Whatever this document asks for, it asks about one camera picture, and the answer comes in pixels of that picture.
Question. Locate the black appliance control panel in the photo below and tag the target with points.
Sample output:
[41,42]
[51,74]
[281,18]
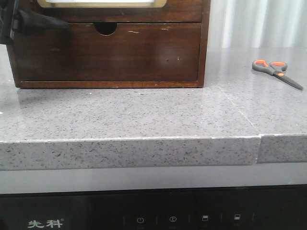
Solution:
[281,207]

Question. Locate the wooden drawer with window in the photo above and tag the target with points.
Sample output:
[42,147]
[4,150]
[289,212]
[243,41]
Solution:
[172,11]

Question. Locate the dark wooden drawer cabinet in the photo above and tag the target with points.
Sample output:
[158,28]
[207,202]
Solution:
[108,28]

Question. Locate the lower wooden drawer with notch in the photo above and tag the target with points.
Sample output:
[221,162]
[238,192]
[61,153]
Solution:
[134,52]

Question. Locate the grey and orange scissors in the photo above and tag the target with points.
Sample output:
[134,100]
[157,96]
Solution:
[276,69]

